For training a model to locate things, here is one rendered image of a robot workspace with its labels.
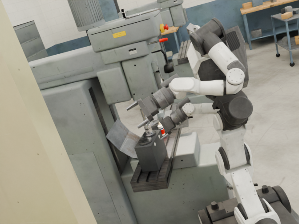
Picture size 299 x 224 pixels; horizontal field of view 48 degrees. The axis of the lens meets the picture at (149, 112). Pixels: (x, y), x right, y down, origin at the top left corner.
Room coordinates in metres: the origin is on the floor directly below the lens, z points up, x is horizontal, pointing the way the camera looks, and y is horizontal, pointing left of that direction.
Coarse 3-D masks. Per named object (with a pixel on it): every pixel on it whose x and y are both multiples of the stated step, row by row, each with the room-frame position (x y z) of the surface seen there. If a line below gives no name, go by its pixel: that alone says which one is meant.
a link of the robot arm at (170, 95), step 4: (172, 76) 1.52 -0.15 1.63; (176, 76) 1.51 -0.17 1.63; (168, 80) 1.51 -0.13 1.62; (160, 84) 1.51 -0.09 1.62; (164, 84) 1.50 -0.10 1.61; (168, 84) 1.50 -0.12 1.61; (164, 88) 1.47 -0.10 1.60; (168, 88) 1.47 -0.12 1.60; (164, 92) 1.45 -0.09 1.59; (168, 92) 1.45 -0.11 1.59; (172, 92) 1.45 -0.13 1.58; (176, 92) 1.44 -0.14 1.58; (180, 92) 1.45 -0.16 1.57; (184, 92) 1.48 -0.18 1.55; (168, 96) 1.44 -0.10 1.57; (172, 96) 1.45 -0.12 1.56; (176, 96) 1.46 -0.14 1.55; (180, 96) 1.48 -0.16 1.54; (184, 96) 1.51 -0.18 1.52; (168, 100) 1.44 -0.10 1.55; (172, 100) 1.44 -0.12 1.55
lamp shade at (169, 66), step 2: (166, 64) 2.30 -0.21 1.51; (168, 64) 2.30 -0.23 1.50; (170, 64) 2.30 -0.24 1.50; (164, 66) 2.30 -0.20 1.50; (166, 66) 2.29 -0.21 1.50; (168, 66) 2.29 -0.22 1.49; (170, 66) 2.29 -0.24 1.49; (172, 66) 2.30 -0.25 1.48; (164, 68) 2.30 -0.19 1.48; (166, 68) 2.29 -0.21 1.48; (168, 68) 2.28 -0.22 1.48; (170, 68) 2.28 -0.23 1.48; (172, 68) 2.29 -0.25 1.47; (164, 70) 2.30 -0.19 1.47; (166, 70) 2.29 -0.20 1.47; (168, 70) 2.28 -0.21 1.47; (170, 70) 2.28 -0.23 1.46; (172, 70) 2.29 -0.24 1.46; (166, 72) 2.29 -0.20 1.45; (168, 72) 2.28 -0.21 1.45
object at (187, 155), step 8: (184, 136) 2.40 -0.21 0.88; (192, 136) 2.35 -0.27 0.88; (184, 144) 2.27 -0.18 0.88; (192, 144) 2.23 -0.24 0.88; (176, 152) 2.18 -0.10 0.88; (184, 152) 2.15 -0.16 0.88; (192, 152) 2.11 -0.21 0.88; (136, 160) 2.25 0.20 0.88; (176, 160) 2.15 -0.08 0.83; (184, 160) 2.13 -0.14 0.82; (192, 160) 2.11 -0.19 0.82; (176, 168) 2.16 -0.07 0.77
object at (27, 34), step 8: (24, 24) 7.59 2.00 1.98; (32, 24) 7.85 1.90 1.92; (16, 32) 7.20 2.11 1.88; (24, 32) 7.46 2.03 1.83; (32, 32) 7.73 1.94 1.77; (24, 40) 7.35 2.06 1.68; (32, 40) 7.62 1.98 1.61; (40, 40) 7.91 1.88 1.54; (24, 48) 7.24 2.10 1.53; (32, 48) 7.50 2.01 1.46; (40, 48) 7.79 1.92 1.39; (32, 56) 7.39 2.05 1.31; (40, 56) 7.67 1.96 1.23
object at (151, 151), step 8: (144, 136) 2.02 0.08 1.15; (152, 136) 2.00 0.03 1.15; (160, 136) 2.03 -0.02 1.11; (136, 144) 1.95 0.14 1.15; (144, 144) 1.91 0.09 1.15; (152, 144) 1.89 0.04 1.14; (160, 144) 2.00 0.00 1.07; (136, 152) 1.92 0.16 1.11; (144, 152) 1.89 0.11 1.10; (152, 152) 1.87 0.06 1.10; (160, 152) 1.96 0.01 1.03; (144, 160) 1.90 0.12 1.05; (152, 160) 1.88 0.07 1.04; (160, 160) 1.93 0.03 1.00; (144, 168) 1.91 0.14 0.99; (152, 168) 1.89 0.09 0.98
